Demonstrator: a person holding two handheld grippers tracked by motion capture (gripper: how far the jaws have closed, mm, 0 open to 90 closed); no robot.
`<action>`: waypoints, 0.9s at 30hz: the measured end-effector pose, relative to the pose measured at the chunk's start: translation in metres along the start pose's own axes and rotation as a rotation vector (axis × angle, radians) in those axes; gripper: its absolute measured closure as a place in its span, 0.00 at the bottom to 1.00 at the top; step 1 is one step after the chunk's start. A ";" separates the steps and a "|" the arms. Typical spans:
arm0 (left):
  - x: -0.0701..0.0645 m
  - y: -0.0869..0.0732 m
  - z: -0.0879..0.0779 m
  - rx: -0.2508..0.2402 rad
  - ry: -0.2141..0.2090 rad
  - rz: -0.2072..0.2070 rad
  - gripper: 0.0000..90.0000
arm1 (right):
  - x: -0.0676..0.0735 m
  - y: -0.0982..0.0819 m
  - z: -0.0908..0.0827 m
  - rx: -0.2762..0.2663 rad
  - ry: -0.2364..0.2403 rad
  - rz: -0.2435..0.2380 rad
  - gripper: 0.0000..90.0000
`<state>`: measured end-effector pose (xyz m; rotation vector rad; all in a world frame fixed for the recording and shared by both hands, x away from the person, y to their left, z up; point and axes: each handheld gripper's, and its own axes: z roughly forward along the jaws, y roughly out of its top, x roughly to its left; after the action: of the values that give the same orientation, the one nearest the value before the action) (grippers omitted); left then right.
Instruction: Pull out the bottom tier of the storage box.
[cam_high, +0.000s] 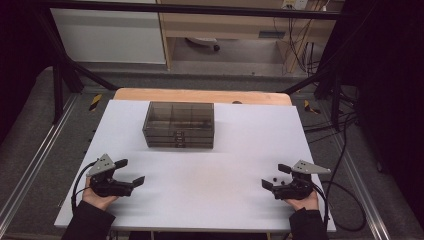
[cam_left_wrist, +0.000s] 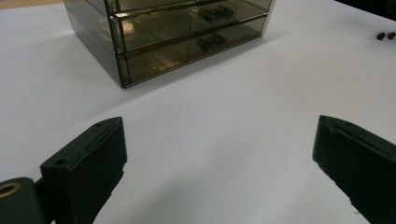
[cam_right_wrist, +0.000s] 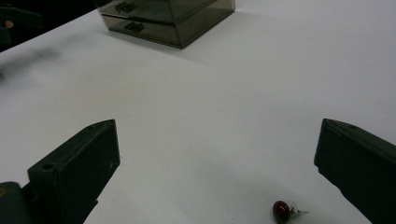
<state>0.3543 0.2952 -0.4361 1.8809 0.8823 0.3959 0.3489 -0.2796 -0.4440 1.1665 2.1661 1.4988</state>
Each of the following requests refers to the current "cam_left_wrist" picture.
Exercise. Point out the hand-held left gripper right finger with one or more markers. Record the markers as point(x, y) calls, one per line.
point(361, 165)

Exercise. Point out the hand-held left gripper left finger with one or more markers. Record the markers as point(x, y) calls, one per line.
point(84, 168)

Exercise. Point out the small dark red bean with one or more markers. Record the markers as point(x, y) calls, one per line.
point(380, 36)
point(391, 35)

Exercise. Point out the smoky transparent drawer cabinet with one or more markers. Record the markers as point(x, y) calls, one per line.
point(90, 37)

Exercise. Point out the smoky transparent low drawer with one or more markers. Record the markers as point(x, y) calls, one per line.
point(162, 60)

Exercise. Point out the smoky transparent middle drawer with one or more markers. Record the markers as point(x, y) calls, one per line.
point(155, 29)

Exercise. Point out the smoky transparent high drawer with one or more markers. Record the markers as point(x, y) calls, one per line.
point(140, 4)

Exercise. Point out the wooden table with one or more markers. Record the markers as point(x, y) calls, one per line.
point(28, 3)

